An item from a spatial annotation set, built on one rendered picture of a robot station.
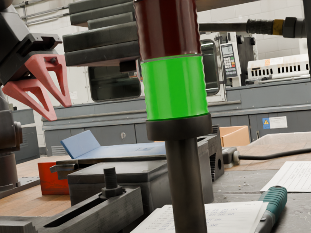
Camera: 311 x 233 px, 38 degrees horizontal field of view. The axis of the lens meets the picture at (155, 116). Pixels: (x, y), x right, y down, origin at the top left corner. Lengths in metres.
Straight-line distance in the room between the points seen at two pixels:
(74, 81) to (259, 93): 2.55
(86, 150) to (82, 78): 5.58
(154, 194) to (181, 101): 0.23
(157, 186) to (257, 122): 4.69
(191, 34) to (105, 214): 0.19
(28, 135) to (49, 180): 7.10
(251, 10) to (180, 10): 6.97
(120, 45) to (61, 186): 0.40
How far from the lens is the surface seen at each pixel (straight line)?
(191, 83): 0.26
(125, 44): 0.49
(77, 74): 6.25
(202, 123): 0.26
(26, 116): 7.93
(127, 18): 0.52
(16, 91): 0.64
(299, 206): 0.61
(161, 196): 0.49
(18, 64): 0.63
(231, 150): 0.91
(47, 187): 0.85
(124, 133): 5.86
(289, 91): 5.04
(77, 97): 6.27
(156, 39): 0.26
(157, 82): 0.26
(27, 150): 7.91
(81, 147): 0.63
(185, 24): 0.26
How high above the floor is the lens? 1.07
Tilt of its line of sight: 4 degrees down
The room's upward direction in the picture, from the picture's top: 7 degrees counter-clockwise
